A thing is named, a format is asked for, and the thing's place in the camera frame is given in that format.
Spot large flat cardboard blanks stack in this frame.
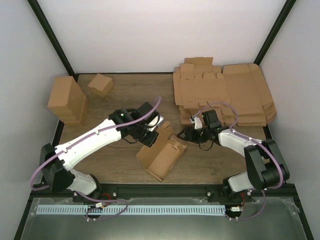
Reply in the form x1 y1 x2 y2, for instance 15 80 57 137
222 63 277 127

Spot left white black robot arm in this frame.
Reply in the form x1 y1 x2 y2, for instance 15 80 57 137
40 102 164 202

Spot purple cable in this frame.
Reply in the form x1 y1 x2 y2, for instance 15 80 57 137
29 95 162 222
191 101 286 222

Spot low folded cardboard box stack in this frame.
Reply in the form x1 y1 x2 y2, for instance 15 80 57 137
57 95 89 126

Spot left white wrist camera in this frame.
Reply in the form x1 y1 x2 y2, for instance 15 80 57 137
146 114 164 132

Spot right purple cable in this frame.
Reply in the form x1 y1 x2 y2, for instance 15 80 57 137
191 101 286 222

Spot black frame post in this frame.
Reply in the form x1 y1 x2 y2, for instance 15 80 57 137
253 0 296 66
27 0 76 76

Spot right black frame post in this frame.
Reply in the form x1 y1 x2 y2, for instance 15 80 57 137
253 0 296 66

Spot black aluminium frame rail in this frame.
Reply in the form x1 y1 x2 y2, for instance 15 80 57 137
30 183 297 199

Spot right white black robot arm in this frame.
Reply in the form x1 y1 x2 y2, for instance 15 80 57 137
177 110 290 202

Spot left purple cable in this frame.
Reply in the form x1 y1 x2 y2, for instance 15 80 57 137
29 95 162 222

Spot tall folded cardboard box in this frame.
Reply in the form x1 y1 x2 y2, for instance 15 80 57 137
47 76 85 116

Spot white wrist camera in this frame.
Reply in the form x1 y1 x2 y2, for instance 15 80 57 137
146 114 164 132
189 115 203 130

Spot small folded cardboard box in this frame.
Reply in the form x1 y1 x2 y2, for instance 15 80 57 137
88 73 114 98

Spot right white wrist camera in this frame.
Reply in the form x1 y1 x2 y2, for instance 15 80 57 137
189 115 203 130

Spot stack of flat cardboard blanks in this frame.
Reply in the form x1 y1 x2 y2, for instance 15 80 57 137
173 57 236 125

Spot grey metal base plate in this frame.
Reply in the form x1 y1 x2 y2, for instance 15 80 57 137
21 197 307 240

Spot light blue slotted cable duct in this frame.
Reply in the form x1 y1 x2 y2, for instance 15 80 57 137
36 204 226 216

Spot left black frame post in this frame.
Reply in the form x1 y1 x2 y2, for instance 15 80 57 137
27 0 76 76

